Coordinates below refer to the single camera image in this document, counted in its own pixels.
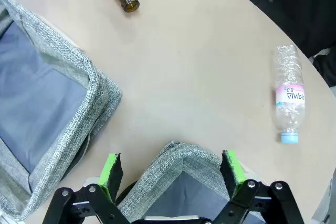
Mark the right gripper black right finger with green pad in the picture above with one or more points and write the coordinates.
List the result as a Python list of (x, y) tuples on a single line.
[(233, 171)]

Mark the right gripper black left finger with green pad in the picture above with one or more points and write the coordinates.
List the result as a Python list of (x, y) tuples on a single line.
[(105, 171)]

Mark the clear bottle pink label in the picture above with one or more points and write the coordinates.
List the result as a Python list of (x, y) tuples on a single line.
[(288, 77)]

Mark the grey fabric basket can label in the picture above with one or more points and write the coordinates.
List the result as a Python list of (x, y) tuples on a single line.
[(173, 155)]

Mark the grey fabric basket plastic label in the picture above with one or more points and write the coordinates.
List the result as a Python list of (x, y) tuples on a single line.
[(65, 51)]

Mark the person in black cardigan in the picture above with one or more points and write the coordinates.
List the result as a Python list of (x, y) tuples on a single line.
[(288, 3)]

